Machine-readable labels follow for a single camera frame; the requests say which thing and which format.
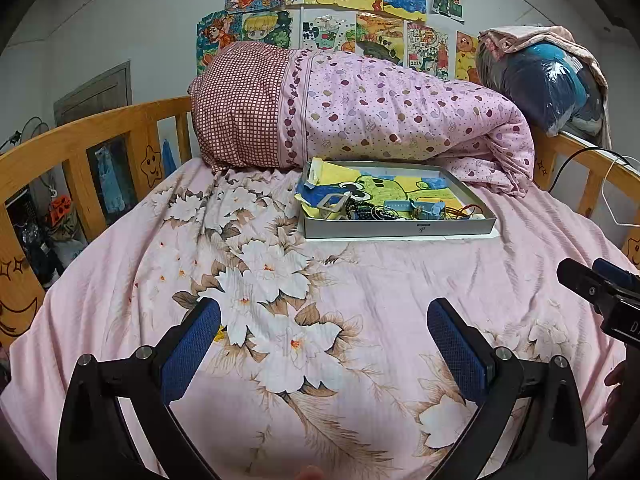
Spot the blue patterned cloth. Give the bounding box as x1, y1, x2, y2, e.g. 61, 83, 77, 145
94, 144, 127, 213

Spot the grey door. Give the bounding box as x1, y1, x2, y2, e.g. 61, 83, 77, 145
54, 60, 133, 126

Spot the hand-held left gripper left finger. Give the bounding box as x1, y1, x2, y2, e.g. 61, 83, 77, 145
56, 297, 223, 480

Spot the black bead bracelet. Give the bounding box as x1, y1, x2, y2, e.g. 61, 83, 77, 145
345, 197, 401, 222

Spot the group of colourful wall drawings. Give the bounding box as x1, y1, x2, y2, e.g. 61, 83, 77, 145
195, 0, 481, 83

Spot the green frog drawing sheet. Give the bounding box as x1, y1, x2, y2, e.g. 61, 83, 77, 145
295, 160, 451, 211

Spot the light blue watch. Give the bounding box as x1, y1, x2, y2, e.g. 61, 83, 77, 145
382, 200, 446, 221

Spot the white hair clip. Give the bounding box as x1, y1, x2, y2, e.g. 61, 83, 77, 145
315, 192, 351, 221

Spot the white cable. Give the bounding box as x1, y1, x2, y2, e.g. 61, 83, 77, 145
602, 155, 640, 228

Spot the red string bracelet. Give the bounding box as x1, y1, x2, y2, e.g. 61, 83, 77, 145
445, 204, 486, 219

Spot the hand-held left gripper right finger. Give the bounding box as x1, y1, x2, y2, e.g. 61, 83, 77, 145
426, 297, 590, 480

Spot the black cable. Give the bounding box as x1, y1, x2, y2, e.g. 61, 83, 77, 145
547, 147, 640, 193

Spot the pink dotted rolled quilt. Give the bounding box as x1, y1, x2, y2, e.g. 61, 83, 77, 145
187, 42, 536, 198

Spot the pink floral bedsheet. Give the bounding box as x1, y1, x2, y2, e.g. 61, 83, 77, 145
0, 157, 631, 480

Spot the wooden bed frame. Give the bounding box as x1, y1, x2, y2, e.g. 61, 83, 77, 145
0, 95, 640, 351

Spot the grey shallow box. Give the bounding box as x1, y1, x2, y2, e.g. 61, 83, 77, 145
297, 157, 498, 241

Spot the person's right hand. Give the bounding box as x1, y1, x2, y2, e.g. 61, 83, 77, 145
602, 360, 632, 428

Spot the black standing fan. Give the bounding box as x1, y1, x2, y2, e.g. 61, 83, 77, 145
0, 116, 51, 153

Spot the orange bag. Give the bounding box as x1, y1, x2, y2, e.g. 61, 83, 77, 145
47, 195, 77, 227

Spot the blue pillow in plastic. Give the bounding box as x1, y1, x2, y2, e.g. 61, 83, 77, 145
477, 25, 613, 148

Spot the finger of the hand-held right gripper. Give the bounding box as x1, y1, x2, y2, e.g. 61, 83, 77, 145
592, 258, 640, 286
556, 258, 621, 311

